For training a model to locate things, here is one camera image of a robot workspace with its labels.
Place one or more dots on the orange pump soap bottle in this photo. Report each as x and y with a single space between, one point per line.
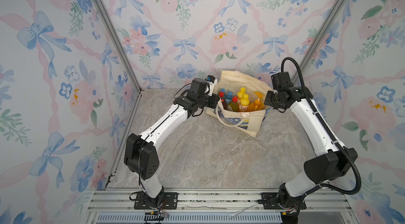
257 104

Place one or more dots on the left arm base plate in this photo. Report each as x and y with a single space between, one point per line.
164 200

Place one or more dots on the dark red Fairy bottle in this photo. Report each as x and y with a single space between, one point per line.
222 99

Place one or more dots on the yellow-green red cap bottle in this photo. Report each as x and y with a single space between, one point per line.
233 105

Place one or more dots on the left corner aluminium post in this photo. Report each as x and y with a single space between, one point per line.
106 20

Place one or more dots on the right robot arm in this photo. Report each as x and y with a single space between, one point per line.
332 159

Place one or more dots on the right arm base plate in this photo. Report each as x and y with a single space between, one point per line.
274 201

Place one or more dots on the yellow cap orange bottle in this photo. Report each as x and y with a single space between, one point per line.
241 93
244 103

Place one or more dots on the right corner aluminium post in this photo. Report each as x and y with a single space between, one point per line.
315 49

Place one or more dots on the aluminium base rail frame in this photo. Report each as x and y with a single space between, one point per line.
214 206

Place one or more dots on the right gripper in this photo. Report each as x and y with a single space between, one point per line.
268 100

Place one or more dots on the cream shopping bag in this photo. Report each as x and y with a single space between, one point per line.
247 122

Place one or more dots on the corner aluminium post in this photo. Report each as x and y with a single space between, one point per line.
315 49
106 20

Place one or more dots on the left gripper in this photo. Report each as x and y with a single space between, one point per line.
215 99

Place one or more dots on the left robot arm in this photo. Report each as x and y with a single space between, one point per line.
141 151

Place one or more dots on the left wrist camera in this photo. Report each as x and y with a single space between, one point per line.
212 81

